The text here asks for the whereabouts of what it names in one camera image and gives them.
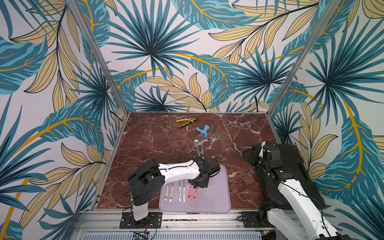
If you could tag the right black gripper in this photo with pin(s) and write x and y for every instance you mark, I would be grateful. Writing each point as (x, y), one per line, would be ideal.
(252, 154)

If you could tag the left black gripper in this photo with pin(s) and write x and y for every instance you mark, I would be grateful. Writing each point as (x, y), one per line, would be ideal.
(205, 184)

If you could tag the fork with checkered handle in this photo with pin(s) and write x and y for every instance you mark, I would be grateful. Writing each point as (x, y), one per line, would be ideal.
(202, 151)

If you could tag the fork with pink handle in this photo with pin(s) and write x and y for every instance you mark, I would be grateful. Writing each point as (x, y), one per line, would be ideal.
(195, 193)

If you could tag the spoon with checkered handle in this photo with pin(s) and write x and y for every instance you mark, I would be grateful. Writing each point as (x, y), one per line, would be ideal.
(196, 144)

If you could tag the fork with white printed handle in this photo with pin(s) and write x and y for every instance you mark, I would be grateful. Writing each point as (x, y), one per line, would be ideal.
(166, 193)

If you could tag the spoon with white printed handle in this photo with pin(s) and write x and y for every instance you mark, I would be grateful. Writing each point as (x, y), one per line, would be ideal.
(171, 193)

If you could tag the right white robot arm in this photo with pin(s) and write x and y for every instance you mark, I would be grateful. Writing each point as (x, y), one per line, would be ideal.
(292, 203)

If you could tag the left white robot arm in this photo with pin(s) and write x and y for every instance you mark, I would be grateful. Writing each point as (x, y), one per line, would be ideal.
(148, 180)

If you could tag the black tool case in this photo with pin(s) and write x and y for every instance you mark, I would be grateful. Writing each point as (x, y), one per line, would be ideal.
(294, 169)

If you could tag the lilac placemat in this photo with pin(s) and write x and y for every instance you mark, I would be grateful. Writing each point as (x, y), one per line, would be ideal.
(213, 199)

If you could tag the yellow black pliers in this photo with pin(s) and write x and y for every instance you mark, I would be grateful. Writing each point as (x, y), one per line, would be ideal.
(186, 121)

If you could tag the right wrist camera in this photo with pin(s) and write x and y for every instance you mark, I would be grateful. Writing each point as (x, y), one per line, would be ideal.
(270, 152)

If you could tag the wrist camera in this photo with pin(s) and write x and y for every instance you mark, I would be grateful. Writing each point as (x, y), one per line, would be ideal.
(270, 152)
(214, 167)

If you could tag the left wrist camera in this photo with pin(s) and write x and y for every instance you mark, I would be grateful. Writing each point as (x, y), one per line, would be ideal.
(214, 167)

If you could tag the blue hose nozzle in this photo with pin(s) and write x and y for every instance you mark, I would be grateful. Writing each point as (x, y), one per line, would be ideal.
(203, 131)

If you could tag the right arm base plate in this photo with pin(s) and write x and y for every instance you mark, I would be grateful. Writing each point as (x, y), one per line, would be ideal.
(256, 219)

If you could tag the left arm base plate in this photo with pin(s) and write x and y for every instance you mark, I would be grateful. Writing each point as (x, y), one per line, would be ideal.
(152, 221)

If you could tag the aluminium front rail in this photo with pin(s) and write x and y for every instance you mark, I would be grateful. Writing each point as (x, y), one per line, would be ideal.
(105, 225)

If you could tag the aluminium frame post right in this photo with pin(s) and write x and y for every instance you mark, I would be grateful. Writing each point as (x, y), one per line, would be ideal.
(318, 29)

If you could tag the aluminium frame post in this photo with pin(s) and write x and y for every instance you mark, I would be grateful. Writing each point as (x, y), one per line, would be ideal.
(318, 29)
(89, 36)

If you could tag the aluminium frame post left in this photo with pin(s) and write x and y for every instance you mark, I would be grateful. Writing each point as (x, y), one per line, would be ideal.
(89, 36)

